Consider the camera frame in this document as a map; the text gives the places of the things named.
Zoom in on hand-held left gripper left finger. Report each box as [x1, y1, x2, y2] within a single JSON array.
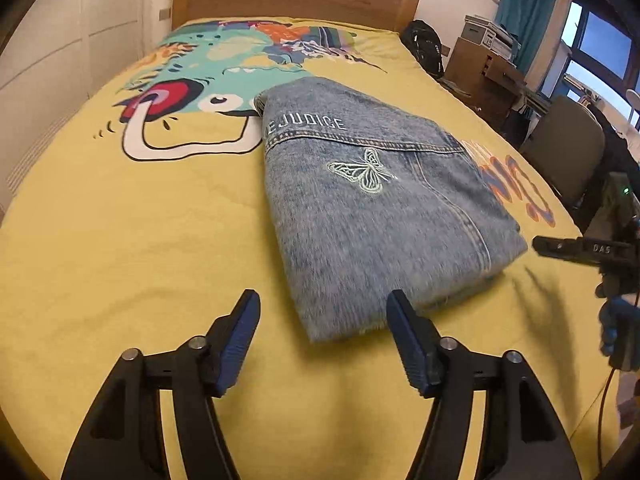
[[61, 290, 261, 480]]

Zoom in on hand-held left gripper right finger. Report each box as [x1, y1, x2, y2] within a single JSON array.
[[386, 290, 583, 480]]

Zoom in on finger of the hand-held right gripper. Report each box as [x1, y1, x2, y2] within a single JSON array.
[[532, 236, 585, 262]]

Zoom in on blue denim jeans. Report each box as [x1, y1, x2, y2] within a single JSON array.
[[254, 76, 529, 345]]

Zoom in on person's right hand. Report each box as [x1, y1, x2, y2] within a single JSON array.
[[599, 296, 632, 357]]

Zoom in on black cloth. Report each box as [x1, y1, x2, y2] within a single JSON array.
[[582, 102, 640, 201]]

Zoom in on grey chair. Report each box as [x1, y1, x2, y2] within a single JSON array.
[[520, 95, 607, 206]]

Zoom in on yellow printed bedspread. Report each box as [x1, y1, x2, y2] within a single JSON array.
[[0, 16, 621, 480]]

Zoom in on window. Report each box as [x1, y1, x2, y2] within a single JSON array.
[[562, 0, 640, 131]]

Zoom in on wooden desk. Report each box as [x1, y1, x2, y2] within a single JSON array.
[[444, 37, 551, 131]]

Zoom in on teal curtain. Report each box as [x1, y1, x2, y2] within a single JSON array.
[[495, 0, 576, 96]]

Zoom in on white box on desk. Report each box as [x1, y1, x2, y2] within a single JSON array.
[[460, 14, 521, 58]]

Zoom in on black backpack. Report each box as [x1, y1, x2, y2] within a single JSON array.
[[401, 20, 446, 79]]

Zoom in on white vent grille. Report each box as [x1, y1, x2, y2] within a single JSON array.
[[5, 112, 78, 193]]

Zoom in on white wardrobe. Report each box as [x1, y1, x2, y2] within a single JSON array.
[[0, 0, 176, 211]]

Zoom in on black cable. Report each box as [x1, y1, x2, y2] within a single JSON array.
[[596, 367, 618, 480]]

